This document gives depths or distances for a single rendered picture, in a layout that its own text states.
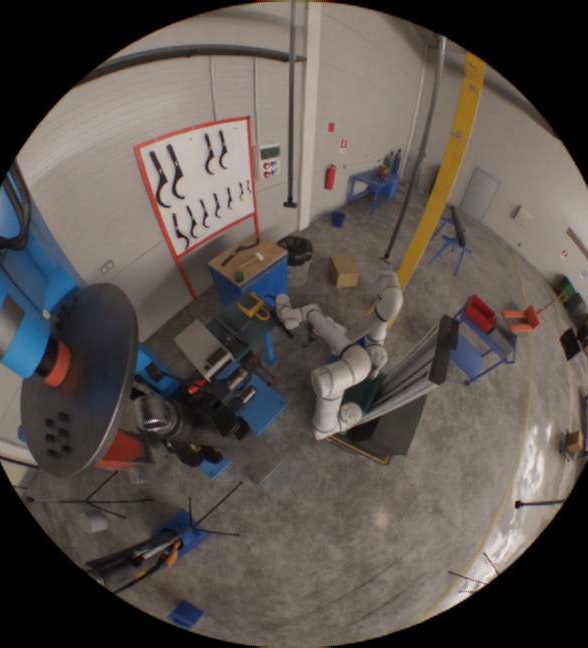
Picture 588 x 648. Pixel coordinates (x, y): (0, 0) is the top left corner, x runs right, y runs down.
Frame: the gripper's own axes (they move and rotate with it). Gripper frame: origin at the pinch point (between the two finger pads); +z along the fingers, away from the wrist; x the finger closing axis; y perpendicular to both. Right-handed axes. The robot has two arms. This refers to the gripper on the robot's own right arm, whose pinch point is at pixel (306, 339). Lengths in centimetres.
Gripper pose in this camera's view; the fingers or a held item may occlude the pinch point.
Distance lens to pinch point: 176.9
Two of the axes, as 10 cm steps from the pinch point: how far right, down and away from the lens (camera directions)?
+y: 8.2, 5.6, 1.3
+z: -4.3, 4.4, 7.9
